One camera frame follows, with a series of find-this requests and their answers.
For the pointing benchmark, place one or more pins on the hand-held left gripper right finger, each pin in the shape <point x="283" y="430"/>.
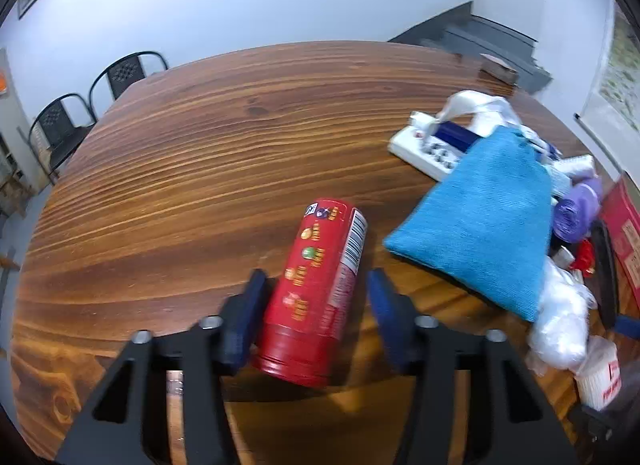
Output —
<point x="387" y="315"/>

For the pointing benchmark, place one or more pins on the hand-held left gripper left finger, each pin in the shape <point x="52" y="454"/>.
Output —
<point x="247" y="315"/>

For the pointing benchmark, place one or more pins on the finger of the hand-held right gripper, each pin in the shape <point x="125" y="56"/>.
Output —
<point x="628" y="327"/>
<point x="602" y="425"/>

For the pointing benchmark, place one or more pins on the white cup with red print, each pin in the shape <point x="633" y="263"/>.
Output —
<point x="597" y="380"/>

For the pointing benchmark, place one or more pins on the black curved plastic item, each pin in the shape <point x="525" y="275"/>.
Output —
<point x="606" y="275"/>

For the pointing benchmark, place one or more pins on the red chip can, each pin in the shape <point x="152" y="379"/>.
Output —
<point x="310" y="295"/>

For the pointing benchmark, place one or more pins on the clear white plastic bag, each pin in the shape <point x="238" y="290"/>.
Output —
<point x="557" y="325"/>

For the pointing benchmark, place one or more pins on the red snack packet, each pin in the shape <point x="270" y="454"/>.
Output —
<point x="584" y="257"/>

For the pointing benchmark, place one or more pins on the red container box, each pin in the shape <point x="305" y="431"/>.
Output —
<point x="625" y="225"/>

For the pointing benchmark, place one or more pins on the blue cloth pouch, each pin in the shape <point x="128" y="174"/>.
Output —
<point x="475" y="225"/>

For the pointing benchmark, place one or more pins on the purple garbage bag roll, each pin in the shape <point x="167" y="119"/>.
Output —
<point x="575" y="207"/>

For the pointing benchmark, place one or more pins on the white power strip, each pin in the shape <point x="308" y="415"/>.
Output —
<point x="415" y="147"/>

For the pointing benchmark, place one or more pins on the bundle of blue white sachets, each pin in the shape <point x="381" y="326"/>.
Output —
<point x="542" y="145"/>

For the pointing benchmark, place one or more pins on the white wrapped packet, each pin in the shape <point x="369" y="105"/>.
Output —
<point x="577" y="167"/>

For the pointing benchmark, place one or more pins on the dark blue small box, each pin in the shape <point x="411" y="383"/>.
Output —
<point x="452" y="135"/>

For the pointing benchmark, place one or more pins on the small wooden box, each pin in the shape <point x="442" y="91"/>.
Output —
<point x="497" y="72"/>

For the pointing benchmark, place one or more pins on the black metal chair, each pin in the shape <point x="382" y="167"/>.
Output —
<point x="124" y="74"/>
<point x="55" y="120"/>

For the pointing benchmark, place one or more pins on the grey staircase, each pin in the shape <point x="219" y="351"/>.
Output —
<point x="480" y="40"/>

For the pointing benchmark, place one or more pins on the wall scroll painting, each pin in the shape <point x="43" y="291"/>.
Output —
<point x="622" y="75"/>

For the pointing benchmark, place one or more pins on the wooden frame stand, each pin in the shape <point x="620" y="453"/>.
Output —
<point x="15" y="192"/>

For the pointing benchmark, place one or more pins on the orange wall sign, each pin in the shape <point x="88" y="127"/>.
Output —
<point x="4" y="80"/>

